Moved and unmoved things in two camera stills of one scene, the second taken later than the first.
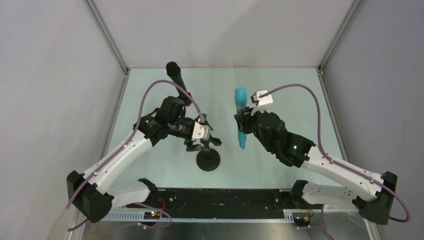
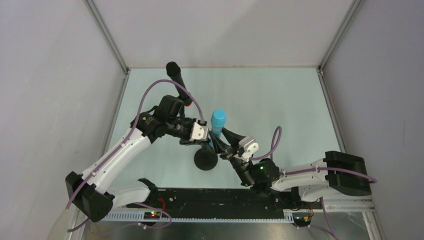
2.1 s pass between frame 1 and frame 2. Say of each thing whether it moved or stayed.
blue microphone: moved
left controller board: stayed
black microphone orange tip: stayed
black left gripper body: stayed
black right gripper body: moved
